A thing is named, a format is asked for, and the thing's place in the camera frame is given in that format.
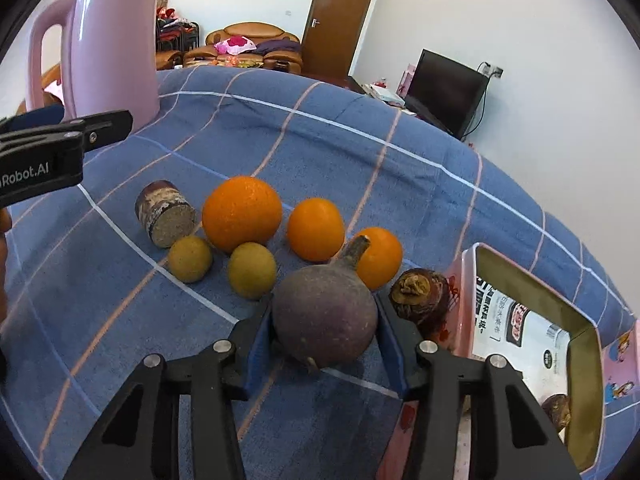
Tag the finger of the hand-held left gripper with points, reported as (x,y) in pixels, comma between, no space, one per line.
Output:
(107,127)

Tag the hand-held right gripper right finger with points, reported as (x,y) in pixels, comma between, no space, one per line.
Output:
(395,355)

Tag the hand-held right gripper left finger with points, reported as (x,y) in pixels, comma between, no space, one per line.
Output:
(261,355)

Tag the dark brown water chestnut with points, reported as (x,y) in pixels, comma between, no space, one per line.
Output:
(420,302)
(557,412)

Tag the purple round fruit with stem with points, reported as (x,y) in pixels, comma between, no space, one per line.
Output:
(325,315)

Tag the yellow-green kiwi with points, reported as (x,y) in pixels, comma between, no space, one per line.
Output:
(190,259)
(252,271)

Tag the cut brown taro piece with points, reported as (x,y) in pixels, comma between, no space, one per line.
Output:
(165,212)

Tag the pink tin box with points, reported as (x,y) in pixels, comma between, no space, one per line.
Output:
(582,375)

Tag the pink electric kettle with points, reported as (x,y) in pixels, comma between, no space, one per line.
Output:
(110,50)

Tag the orange leather armchair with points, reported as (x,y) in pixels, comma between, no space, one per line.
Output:
(167,60)

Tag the small orange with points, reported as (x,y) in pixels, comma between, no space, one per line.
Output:
(386,260)

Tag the stack of chairs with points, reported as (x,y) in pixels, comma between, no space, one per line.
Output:
(177,30)

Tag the medium orange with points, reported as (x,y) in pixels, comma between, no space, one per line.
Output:
(315,230)

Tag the framed picture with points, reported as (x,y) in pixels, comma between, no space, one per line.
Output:
(163,1)

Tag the large orange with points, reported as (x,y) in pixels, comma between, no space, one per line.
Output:
(242,215)

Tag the coffee table with snacks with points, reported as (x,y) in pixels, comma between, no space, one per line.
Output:
(235,62)

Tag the pink floral cushion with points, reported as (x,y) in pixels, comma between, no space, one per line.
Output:
(235,45)

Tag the orange leather sofa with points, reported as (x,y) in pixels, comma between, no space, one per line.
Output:
(280,60)

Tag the purple cloth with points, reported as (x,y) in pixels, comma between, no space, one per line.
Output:
(277,46)

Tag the blue plaid tablecloth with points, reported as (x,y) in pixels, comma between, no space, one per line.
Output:
(350,150)

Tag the brown wooden door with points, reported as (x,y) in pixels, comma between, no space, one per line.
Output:
(337,20)

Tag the white television stand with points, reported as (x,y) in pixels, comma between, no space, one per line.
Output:
(380,95)

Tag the black television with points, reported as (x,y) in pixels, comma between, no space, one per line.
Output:
(442,92)

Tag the pink gift bag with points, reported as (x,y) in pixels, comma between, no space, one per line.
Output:
(406,80)

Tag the white wall socket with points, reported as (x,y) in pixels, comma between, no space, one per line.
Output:
(492,70)

